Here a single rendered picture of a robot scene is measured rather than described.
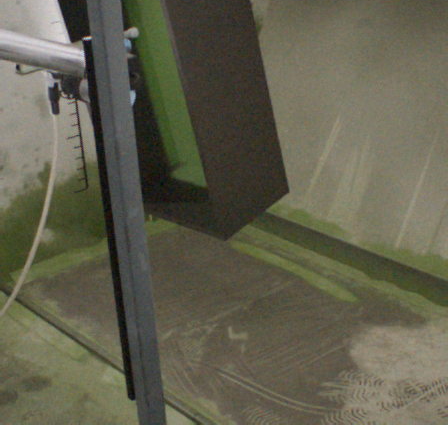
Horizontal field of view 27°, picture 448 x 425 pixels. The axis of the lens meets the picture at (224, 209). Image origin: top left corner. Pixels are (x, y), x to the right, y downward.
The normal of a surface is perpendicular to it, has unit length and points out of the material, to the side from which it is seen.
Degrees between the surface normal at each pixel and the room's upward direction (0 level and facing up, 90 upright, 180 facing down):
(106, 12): 90
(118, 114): 90
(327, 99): 57
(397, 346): 0
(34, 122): 90
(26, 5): 90
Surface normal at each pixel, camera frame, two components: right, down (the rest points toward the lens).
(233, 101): 0.71, 0.22
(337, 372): -0.07, -0.92
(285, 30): -0.68, -0.26
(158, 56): -0.68, 0.50
